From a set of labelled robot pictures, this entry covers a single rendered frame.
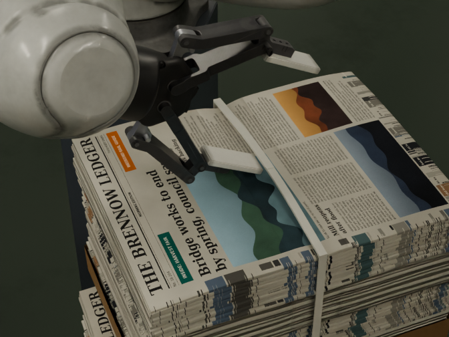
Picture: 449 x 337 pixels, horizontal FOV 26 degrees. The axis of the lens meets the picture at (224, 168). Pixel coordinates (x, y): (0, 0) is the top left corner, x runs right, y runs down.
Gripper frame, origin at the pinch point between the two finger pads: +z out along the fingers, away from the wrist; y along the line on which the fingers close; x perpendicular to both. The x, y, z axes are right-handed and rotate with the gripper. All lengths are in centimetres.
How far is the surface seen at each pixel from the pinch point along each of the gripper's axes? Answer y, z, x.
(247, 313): 14.9, -2.9, 15.8
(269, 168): 5.7, 1.2, 2.2
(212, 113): 8.1, 0.3, -11.7
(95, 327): 37.0, -5.9, -3.2
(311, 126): 3.2, 9.1, -4.6
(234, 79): 76, 100, -157
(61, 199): 105, 43, -120
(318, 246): 6.4, 2.2, 14.1
